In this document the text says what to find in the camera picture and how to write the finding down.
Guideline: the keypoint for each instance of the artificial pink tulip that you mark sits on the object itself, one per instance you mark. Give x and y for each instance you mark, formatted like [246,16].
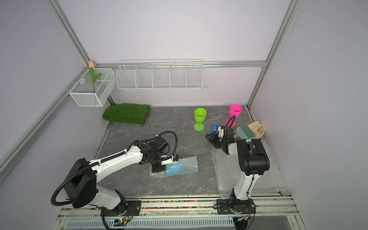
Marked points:
[94,76]

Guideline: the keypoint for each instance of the bubble wrap sheet stack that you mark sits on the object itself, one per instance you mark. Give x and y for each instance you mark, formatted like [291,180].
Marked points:
[228,173]

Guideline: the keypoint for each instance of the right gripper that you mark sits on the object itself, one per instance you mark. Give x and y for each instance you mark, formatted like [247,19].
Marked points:
[213,136]

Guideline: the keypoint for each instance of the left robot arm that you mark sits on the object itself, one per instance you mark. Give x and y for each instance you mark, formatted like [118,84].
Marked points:
[80,188]

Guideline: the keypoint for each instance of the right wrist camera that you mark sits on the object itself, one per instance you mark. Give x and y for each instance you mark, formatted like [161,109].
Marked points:
[220,131]

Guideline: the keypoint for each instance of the green plastic wine glass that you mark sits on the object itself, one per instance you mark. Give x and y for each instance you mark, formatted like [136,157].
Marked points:
[200,116]

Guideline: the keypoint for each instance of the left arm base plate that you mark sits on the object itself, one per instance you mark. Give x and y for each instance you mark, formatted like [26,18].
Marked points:
[129,208]

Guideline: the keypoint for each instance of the blue tape dispenser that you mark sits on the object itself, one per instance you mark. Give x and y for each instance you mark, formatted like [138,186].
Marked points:
[215,129]

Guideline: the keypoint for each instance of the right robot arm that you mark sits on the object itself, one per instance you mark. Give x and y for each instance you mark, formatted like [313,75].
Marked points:
[252,158]

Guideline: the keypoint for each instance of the green artificial grass mat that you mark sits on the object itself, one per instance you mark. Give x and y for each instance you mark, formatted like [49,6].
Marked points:
[127,113]

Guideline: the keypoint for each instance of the pink plastic wine glass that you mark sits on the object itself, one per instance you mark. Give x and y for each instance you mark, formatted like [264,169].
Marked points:
[235,110]

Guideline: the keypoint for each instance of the green dustpan brush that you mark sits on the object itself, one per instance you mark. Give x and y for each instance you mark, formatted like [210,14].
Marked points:
[243,132]

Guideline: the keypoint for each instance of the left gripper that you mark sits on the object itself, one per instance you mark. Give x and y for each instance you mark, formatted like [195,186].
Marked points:
[155,169]

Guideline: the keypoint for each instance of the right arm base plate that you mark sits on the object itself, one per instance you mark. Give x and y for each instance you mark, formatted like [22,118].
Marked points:
[236,207]

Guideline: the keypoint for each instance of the white mesh basket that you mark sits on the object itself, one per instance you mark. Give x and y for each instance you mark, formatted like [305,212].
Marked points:
[82,92]

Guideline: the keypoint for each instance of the blue plastic wine glass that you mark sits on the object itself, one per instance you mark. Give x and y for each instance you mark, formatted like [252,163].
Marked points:
[175,169]

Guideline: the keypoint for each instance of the white wire shelf rack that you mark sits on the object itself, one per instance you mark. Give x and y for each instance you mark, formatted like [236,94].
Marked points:
[160,74]

